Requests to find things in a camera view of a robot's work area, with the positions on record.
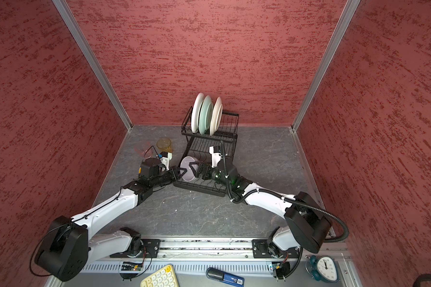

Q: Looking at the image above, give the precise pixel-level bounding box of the amber glass cup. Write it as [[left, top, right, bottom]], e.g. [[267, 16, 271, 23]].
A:
[[156, 138, 173, 153]]

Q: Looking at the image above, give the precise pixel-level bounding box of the mint green plate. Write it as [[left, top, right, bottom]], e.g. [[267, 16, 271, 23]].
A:
[[198, 95, 214, 135]]

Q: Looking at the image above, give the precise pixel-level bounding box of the lilac ceramic bowl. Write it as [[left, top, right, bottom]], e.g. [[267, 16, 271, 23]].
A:
[[180, 156, 198, 182]]

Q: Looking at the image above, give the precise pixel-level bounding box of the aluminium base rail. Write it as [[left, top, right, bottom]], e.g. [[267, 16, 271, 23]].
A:
[[90, 236, 352, 263]]

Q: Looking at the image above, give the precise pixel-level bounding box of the aluminium left corner post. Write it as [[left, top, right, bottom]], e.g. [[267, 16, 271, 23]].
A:
[[52, 0, 134, 133]]

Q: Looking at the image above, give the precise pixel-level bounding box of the black metal dish rack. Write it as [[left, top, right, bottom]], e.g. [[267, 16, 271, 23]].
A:
[[174, 107, 239, 197]]

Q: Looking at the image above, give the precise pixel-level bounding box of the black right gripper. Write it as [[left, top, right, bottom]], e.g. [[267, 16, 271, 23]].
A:
[[190, 161, 232, 188]]

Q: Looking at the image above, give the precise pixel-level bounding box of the white plate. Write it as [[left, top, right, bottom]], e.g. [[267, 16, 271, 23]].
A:
[[191, 93, 205, 133]]

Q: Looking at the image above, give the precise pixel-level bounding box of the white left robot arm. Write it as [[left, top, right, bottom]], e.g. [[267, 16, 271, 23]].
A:
[[31, 166, 186, 282]]

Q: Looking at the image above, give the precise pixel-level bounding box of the blue black marker tool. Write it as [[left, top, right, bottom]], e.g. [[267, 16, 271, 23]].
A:
[[206, 267, 245, 287]]

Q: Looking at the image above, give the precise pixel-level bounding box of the aluminium corner post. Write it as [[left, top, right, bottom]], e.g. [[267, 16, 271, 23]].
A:
[[292, 0, 360, 133], [52, 0, 134, 133]]

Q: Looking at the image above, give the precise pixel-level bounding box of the teal analog clock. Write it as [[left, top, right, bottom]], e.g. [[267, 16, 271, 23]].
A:
[[305, 255, 340, 283]]

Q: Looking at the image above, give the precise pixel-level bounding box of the aluminium right corner post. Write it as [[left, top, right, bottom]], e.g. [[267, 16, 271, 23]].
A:
[[292, 0, 360, 133]]

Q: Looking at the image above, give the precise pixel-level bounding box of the yellow keypad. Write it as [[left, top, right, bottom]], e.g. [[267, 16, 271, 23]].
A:
[[140, 264, 179, 287]]

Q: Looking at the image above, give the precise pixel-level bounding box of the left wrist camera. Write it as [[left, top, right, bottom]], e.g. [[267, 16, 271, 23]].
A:
[[139, 152, 172, 179]]

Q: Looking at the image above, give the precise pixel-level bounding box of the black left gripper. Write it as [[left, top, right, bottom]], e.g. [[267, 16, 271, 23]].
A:
[[151, 165, 187, 188]]

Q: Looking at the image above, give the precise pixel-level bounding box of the cream plate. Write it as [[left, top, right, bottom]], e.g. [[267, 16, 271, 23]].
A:
[[210, 97, 223, 136]]

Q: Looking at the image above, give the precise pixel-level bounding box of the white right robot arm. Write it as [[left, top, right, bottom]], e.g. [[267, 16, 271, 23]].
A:
[[184, 160, 332, 254]]

